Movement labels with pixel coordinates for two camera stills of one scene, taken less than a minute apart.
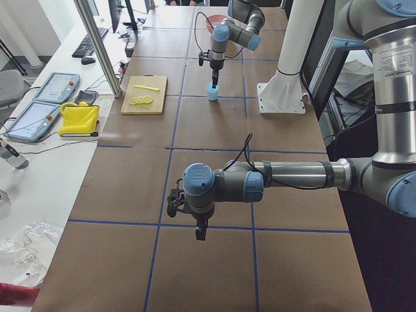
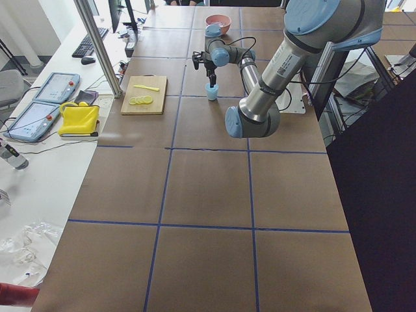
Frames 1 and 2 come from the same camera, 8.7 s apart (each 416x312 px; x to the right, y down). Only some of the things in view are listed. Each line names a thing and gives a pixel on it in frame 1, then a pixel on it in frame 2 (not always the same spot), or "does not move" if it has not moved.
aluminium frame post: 99,47 does not move
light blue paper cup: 212,93 does not move
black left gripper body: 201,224 → 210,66
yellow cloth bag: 80,120 does not move
